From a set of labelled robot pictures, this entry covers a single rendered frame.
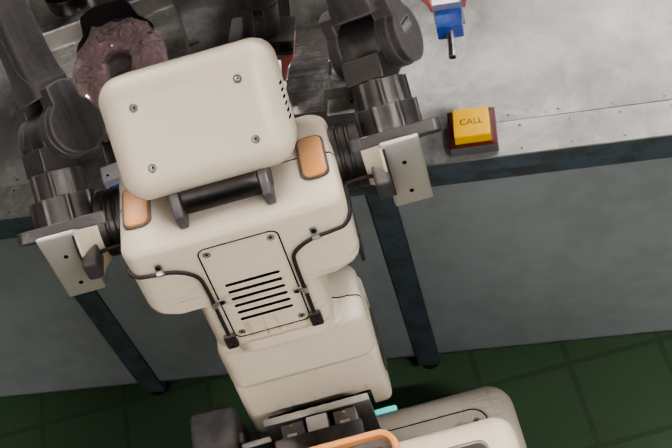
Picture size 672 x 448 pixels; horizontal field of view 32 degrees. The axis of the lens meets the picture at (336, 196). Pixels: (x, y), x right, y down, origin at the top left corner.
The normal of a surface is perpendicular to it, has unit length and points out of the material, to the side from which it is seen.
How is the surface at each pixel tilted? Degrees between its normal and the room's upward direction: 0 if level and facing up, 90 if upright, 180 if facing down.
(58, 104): 54
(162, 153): 48
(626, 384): 0
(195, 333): 90
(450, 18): 1
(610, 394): 0
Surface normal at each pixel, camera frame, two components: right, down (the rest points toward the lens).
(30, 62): 0.51, -0.29
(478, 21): -0.20, -0.58
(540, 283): 0.00, 0.81
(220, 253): 0.15, 0.68
